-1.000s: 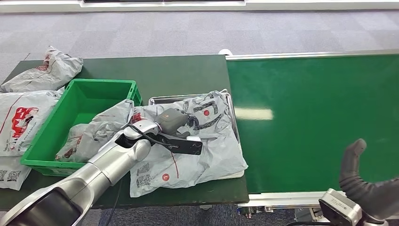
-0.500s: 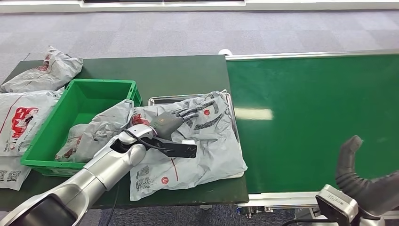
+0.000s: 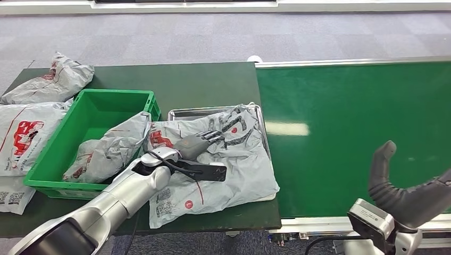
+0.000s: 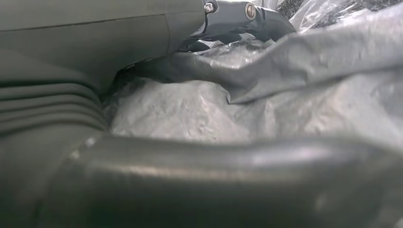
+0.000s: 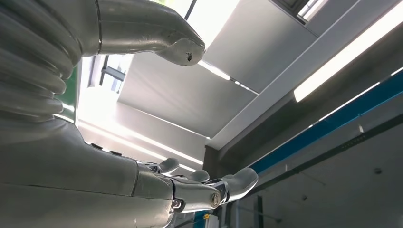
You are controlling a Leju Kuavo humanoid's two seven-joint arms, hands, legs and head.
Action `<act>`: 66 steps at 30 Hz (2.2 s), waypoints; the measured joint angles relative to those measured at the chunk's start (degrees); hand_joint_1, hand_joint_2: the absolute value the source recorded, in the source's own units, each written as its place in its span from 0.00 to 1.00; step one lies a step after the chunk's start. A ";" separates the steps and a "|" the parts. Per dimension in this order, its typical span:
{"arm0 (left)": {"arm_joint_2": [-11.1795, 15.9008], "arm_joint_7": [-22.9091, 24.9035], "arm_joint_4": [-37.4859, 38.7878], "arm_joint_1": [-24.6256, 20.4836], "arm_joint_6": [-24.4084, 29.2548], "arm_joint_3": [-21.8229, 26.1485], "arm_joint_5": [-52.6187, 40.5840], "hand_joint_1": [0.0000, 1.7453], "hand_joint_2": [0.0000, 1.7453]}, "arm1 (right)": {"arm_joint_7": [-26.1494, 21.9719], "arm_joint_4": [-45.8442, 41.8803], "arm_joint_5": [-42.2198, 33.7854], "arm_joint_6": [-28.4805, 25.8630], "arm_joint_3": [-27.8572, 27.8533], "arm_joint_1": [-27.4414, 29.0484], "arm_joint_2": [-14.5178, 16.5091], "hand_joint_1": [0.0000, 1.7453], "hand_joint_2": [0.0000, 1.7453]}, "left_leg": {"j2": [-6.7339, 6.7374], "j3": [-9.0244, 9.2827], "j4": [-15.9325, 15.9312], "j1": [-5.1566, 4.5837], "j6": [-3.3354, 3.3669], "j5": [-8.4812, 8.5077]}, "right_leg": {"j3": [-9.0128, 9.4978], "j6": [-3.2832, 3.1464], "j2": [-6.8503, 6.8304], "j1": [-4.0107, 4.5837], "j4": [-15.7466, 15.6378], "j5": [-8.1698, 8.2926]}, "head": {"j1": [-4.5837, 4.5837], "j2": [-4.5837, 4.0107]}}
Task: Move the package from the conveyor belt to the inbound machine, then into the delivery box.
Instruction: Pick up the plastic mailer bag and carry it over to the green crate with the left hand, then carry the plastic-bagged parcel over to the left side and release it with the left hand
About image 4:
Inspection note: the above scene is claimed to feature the grey plastic mailer package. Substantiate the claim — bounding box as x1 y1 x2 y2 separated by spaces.
102 0 403 145

